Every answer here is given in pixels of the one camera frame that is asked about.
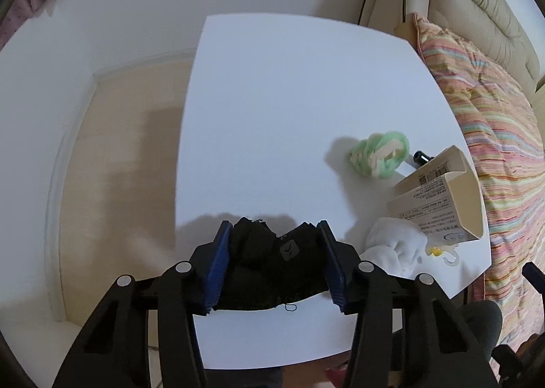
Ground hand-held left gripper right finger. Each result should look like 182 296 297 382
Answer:
317 220 501 388

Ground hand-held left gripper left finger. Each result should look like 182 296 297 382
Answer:
51 220 233 388

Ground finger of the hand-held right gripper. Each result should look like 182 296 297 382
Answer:
521 261 545 287

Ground black cloth sock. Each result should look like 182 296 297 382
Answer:
217 217 337 313

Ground white tissue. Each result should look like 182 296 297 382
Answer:
362 218 429 278

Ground white plastic hook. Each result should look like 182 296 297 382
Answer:
427 243 463 268

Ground beige cardboard box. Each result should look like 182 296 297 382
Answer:
387 145 485 243

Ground green and white scrunchie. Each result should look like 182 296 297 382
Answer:
349 129 411 179

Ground person's right leg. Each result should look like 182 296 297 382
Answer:
463 300 504 348

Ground striped pastel quilt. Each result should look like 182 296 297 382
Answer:
412 12 545 340

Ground white nightstand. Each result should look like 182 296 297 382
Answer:
174 15 492 372

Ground pink dotted curtain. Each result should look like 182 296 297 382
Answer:
0 0 57 50

